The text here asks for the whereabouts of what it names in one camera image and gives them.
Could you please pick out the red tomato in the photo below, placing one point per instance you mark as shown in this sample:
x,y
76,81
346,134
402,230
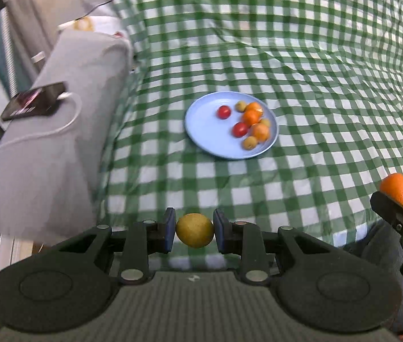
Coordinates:
x,y
240,130
224,112

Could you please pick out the grey sofa armrest cover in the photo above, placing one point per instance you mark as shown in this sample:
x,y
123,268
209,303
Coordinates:
x,y
50,165

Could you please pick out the black smartphone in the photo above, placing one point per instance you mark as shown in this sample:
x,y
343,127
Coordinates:
x,y
39,101

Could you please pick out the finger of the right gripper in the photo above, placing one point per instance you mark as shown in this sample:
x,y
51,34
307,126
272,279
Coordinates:
x,y
388,209

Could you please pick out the light blue plate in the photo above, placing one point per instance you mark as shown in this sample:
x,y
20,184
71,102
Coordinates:
x,y
214,135

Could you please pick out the grey curtain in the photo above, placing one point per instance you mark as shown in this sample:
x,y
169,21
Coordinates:
x,y
30,30

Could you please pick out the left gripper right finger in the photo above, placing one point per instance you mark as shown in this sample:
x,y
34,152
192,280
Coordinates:
x,y
320,285

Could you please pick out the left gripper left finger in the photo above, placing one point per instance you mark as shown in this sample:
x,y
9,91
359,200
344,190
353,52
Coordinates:
x,y
73,282

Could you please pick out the floral white pillow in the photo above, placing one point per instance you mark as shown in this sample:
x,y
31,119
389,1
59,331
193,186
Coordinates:
x,y
96,16

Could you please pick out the orange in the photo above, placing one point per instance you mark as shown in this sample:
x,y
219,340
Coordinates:
x,y
261,132
256,107

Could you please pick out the green checkered tablecloth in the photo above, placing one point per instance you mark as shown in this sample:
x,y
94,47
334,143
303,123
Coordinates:
x,y
331,72

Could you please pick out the yellow-green small fruit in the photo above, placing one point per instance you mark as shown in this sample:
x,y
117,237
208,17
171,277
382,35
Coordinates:
x,y
241,106

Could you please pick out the orange tangerine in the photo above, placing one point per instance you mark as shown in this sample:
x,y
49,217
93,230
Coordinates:
x,y
392,186
251,117

